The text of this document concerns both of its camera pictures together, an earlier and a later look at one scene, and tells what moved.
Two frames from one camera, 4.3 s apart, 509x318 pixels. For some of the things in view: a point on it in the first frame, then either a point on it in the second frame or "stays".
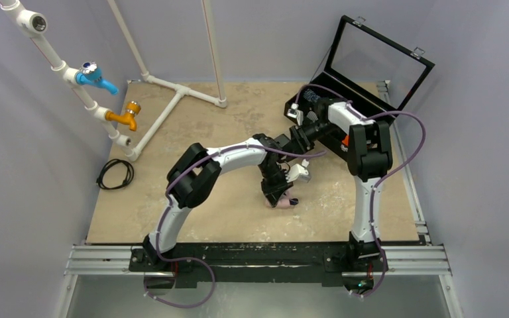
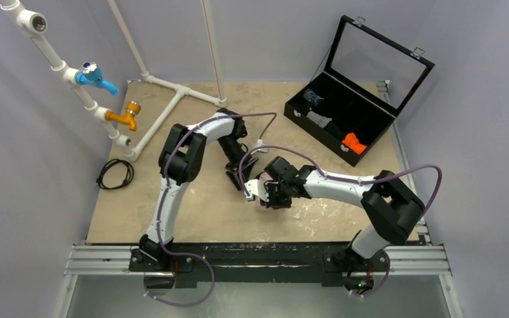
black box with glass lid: [372, 71] stays
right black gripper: [295, 138] to [270, 193]
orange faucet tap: [133, 108] stays
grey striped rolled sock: [312, 116] stays
